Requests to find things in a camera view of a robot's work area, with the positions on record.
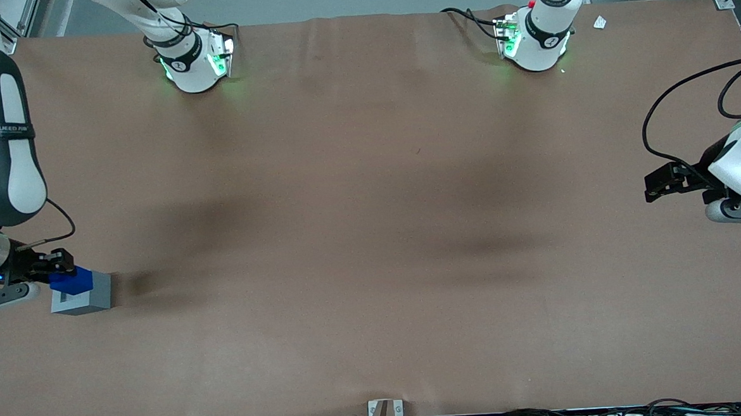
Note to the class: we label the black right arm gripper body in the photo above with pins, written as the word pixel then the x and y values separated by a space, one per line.
pixel 23 267

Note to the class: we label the gray square base block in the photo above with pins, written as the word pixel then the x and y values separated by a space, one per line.
pixel 101 293

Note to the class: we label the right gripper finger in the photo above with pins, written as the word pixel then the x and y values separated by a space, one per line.
pixel 63 270
pixel 61 256

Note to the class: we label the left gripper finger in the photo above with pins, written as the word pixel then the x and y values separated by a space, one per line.
pixel 663 173
pixel 661 193

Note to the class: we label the blue plastic part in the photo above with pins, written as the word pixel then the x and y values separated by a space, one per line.
pixel 73 284

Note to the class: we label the brown table mat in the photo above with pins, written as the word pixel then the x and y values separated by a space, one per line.
pixel 372 233

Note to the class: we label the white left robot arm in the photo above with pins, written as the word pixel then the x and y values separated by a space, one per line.
pixel 536 50

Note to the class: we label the gray left arm wrist camera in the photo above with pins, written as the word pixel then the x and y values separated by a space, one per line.
pixel 735 212

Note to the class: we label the white paper scrap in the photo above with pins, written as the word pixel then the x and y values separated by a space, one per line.
pixel 600 23

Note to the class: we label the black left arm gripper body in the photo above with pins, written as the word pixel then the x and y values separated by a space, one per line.
pixel 702 171

